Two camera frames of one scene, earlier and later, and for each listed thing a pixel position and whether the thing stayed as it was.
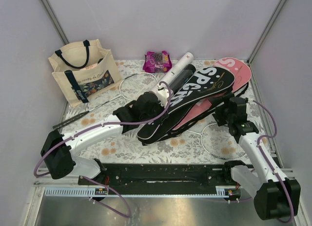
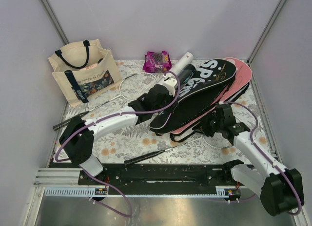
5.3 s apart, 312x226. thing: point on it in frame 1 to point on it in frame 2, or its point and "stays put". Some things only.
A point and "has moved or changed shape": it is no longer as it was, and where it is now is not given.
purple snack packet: [157, 62] stays put
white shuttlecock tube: [174, 71] stays put
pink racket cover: [242, 73] has moved or changed shape
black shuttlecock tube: [181, 80] stays put
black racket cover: [205, 84] has moved or changed shape
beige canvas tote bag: [84, 70] stays put
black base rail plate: [163, 178] stays put
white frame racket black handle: [218, 141] to [139, 158]
